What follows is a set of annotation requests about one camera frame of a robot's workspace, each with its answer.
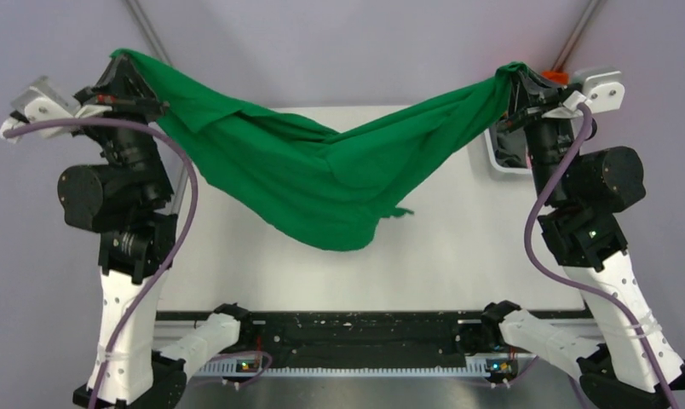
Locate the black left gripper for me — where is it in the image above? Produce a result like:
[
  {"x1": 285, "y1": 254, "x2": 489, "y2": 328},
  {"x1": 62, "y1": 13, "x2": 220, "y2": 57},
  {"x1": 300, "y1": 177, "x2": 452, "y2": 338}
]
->
[{"x1": 79, "y1": 49, "x2": 178, "y2": 199}]

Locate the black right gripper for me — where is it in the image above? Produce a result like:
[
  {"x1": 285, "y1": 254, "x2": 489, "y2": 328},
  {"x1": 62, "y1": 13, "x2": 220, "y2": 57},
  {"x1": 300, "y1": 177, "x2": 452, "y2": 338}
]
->
[{"x1": 501, "y1": 62, "x2": 574, "y2": 204}]

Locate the green t-shirt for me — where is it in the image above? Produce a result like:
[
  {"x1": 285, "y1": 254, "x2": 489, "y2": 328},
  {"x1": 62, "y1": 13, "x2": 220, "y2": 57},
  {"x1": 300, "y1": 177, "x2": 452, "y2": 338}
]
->
[{"x1": 117, "y1": 49, "x2": 529, "y2": 251}]

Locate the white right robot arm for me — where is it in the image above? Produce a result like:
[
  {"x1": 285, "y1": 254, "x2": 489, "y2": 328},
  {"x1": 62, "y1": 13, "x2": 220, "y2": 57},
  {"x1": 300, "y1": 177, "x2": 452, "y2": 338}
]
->
[{"x1": 481, "y1": 64, "x2": 685, "y2": 408}]

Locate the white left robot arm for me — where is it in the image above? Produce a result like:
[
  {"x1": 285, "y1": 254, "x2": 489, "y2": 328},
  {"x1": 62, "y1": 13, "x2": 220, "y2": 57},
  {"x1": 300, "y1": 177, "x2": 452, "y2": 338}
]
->
[{"x1": 57, "y1": 52, "x2": 255, "y2": 408}]

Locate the grey t-shirt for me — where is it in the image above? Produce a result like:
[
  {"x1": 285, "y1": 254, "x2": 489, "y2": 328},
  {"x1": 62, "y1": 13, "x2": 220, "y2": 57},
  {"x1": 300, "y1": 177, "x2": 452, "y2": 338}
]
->
[{"x1": 493, "y1": 129, "x2": 530, "y2": 169}]

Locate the orange t-shirt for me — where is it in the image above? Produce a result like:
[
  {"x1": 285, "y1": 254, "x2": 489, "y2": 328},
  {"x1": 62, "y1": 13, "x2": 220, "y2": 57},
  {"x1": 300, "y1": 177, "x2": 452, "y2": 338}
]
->
[{"x1": 541, "y1": 71, "x2": 570, "y2": 84}]

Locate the white laundry basket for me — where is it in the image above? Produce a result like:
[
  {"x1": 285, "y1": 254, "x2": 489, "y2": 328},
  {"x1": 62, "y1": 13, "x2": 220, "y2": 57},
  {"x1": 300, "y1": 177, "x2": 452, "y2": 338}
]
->
[{"x1": 484, "y1": 126, "x2": 532, "y2": 177}]

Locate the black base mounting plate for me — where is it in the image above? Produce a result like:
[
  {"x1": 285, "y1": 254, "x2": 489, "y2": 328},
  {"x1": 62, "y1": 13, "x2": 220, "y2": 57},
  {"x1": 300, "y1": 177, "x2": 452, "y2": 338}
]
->
[{"x1": 222, "y1": 311, "x2": 522, "y2": 369}]

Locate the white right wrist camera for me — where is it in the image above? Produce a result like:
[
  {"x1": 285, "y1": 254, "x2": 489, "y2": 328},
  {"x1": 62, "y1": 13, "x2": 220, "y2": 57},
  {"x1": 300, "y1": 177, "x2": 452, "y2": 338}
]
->
[{"x1": 543, "y1": 66, "x2": 625, "y2": 119}]

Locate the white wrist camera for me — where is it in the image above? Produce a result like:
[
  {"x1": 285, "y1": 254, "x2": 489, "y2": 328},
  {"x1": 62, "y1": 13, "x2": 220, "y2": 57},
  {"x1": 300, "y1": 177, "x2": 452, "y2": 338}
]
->
[
  {"x1": 0, "y1": 75, "x2": 112, "y2": 143},
  {"x1": 543, "y1": 66, "x2": 625, "y2": 119}
]

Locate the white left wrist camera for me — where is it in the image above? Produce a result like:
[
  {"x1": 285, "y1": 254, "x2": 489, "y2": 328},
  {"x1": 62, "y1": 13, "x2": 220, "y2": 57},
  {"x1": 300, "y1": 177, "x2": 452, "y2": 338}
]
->
[{"x1": 0, "y1": 75, "x2": 112, "y2": 143}]

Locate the aluminium frame rail left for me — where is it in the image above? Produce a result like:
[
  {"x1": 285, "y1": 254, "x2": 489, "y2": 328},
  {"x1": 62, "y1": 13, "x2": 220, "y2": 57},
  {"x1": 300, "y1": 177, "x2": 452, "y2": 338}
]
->
[{"x1": 121, "y1": 0, "x2": 188, "y2": 212}]

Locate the aluminium frame rail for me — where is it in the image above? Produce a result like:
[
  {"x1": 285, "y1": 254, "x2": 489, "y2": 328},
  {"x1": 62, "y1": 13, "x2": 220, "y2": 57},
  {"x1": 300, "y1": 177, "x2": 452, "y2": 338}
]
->
[
  {"x1": 121, "y1": 0, "x2": 188, "y2": 212},
  {"x1": 550, "y1": 0, "x2": 607, "y2": 72}
]

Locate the aluminium frame rail right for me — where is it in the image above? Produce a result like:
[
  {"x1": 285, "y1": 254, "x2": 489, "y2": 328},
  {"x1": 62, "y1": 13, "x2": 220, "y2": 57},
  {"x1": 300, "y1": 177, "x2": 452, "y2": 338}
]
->
[{"x1": 550, "y1": 0, "x2": 607, "y2": 72}]

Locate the white slotted cable duct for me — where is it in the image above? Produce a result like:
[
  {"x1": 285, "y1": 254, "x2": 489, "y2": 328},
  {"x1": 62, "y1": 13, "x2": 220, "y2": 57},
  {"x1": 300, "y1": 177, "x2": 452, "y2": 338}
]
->
[{"x1": 195, "y1": 359, "x2": 490, "y2": 378}]

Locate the aluminium front rail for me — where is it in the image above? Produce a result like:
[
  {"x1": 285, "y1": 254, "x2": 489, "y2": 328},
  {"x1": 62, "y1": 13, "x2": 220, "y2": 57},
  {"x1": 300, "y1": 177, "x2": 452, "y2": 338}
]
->
[{"x1": 150, "y1": 319, "x2": 609, "y2": 360}]

